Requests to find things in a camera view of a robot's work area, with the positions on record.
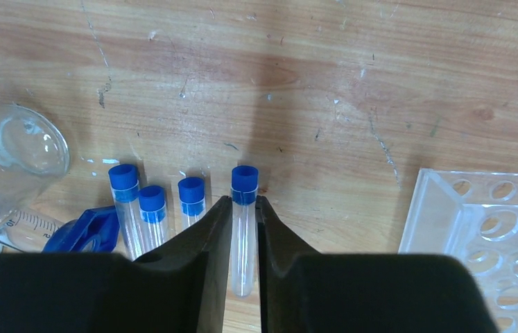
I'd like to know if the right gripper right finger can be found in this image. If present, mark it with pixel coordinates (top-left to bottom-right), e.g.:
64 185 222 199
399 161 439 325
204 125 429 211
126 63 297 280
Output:
256 196 498 332

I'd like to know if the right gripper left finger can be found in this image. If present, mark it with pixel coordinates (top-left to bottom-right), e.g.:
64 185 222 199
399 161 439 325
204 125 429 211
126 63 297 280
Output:
0 196 233 332

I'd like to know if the blue capped tube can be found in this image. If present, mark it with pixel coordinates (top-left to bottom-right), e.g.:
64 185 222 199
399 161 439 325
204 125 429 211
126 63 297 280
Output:
230 165 259 298
108 164 144 260
139 185 169 253
178 177 206 230

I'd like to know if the blue clip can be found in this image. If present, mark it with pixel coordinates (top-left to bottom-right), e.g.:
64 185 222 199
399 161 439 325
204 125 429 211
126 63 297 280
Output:
42 206 120 253

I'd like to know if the clear syringe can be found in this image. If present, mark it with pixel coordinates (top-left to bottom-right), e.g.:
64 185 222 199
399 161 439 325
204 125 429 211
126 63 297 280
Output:
0 210 64 253

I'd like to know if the clear acrylic tube rack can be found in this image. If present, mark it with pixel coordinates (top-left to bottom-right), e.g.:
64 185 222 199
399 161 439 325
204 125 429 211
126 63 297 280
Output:
399 169 518 332

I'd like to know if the small glass flask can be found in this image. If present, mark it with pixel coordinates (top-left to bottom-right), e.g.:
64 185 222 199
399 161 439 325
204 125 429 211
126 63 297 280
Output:
0 104 71 227

